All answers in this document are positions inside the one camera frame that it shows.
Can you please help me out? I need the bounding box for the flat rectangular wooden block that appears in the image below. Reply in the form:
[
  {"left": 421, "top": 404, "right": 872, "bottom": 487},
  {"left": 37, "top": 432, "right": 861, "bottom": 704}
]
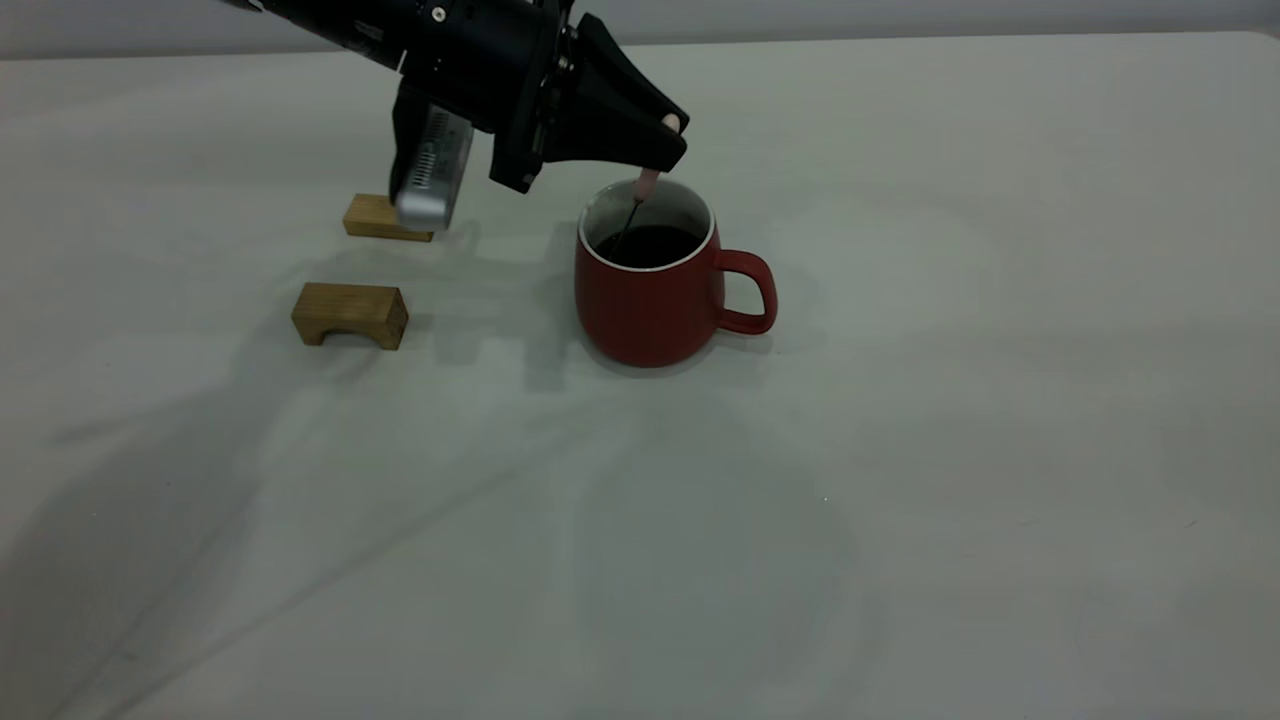
[{"left": 343, "top": 194, "right": 437, "bottom": 244}]

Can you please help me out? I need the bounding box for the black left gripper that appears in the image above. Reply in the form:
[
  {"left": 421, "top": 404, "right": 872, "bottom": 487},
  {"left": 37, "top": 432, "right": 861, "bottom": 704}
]
[{"left": 405, "top": 0, "right": 692, "bottom": 195}]

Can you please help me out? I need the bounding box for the pink handled metal spoon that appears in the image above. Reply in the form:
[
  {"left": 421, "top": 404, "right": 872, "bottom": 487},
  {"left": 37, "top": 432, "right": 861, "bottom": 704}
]
[{"left": 610, "top": 113, "right": 683, "bottom": 256}]

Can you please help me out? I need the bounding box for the red ceramic cup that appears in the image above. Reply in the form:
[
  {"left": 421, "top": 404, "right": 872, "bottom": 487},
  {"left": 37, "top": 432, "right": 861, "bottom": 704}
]
[{"left": 574, "top": 179, "right": 779, "bottom": 369}]

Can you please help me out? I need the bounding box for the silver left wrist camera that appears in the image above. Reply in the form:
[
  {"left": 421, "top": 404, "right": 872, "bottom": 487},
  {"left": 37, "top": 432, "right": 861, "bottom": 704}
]
[{"left": 392, "top": 104, "right": 476, "bottom": 232}]

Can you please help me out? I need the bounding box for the arched wooden block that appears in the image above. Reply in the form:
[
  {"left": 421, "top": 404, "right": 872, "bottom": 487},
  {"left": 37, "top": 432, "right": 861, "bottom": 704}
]
[{"left": 291, "top": 282, "right": 410, "bottom": 351}]

